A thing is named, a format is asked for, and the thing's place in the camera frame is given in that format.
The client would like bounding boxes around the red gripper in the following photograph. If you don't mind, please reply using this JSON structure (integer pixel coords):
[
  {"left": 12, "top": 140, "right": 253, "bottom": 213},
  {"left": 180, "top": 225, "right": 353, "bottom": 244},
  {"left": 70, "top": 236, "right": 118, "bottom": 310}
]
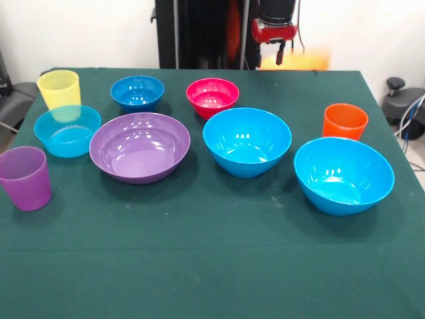
[{"left": 250, "top": 18, "right": 298, "bottom": 68}]

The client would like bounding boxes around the large yellow bowl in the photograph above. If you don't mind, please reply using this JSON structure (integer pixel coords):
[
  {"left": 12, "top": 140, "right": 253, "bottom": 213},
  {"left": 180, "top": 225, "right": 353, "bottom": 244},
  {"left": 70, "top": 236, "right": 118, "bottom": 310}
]
[{"left": 260, "top": 49, "right": 333, "bottom": 71}]

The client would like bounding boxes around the small red bowl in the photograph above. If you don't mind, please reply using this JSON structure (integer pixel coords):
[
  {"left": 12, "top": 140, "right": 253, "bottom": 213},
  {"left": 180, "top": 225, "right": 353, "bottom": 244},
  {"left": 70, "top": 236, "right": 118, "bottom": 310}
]
[{"left": 185, "top": 78, "right": 240, "bottom": 120}]

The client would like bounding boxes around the large blue bowl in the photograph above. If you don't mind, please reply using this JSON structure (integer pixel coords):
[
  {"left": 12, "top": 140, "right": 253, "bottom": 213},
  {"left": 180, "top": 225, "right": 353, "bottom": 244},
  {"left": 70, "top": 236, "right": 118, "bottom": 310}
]
[
  {"left": 203, "top": 107, "right": 293, "bottom": 178},
  {"left": 293, "top": 136, "right": 396, "bottom": 217}
]

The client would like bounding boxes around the orange cup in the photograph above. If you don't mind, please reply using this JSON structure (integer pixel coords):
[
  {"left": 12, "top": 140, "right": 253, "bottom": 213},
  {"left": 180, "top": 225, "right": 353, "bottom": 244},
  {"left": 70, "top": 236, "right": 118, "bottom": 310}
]
[{"left": 322, "top": 103, "right": 369, "bottom": 142}]

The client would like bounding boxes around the small dark blue bowl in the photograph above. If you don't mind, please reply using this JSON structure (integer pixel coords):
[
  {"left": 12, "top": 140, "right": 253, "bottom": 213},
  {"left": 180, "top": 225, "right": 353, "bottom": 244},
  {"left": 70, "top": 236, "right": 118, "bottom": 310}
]
[{"left": 110, "top": 75, "right": 165, "bottom": 113}]

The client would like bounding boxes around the dark grey chair base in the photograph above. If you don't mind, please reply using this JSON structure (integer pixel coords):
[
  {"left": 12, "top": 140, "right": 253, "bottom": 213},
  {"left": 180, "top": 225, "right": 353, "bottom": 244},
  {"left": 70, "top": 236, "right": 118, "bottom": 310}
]
[{"left": 381, "top": 76, "right": 425, "bottom": 140}]

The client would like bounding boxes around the wide purple bowl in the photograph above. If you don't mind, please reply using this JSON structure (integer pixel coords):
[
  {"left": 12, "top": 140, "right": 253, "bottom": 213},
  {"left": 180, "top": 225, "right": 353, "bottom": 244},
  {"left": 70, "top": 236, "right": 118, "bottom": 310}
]
[{"left": 88, "top": 112, "right": 191, "bottom": 185}]

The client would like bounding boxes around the dark green tablecloth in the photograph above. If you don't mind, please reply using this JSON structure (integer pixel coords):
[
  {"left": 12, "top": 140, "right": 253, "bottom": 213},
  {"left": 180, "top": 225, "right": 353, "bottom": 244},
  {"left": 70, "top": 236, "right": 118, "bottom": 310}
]
[{"left": 0, "top": 67, "right": 425, "bottom": 319}]

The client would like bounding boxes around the yellow cup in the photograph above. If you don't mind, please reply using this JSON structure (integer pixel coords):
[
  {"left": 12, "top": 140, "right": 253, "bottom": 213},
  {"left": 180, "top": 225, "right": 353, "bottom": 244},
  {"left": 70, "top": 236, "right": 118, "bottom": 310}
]
[{"left": 36, "top": 69, "right": 82, "bottom": 112}]

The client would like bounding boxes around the translucent light blue bowl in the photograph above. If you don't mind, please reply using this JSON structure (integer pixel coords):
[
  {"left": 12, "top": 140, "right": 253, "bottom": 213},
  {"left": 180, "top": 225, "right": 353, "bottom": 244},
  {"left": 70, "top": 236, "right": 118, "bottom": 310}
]
[{"left": 33, "top": 104, "right": 102, "bottom": 158}]

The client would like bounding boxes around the grey padded chair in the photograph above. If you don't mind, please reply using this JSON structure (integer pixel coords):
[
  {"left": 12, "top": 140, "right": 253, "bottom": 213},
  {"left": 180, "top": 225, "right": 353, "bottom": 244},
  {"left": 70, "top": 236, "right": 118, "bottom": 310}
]
[{"left": 0, "top": 49, "right": 38, "bottom": 134}]

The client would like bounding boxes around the purple cup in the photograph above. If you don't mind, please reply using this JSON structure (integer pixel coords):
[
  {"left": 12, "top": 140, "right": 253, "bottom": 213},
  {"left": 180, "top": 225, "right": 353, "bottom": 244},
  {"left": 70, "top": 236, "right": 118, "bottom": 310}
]
[{"left": 0, "top": 146, "right": 52, "bottom": 212}]

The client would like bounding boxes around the black wall cable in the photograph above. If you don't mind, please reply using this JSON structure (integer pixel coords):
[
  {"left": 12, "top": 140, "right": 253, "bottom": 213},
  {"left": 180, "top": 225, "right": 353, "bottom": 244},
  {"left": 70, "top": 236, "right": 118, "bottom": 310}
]
[{"left": 297, "top": 0, "right": 307, "bottom": 54}]

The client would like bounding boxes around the bundle of light cables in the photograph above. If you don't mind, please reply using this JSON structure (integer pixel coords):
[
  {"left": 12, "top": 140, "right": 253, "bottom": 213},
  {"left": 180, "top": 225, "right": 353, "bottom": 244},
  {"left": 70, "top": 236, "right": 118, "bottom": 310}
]
[{"left": 394, "top": 94, "right": 425, "bottom": 173}]

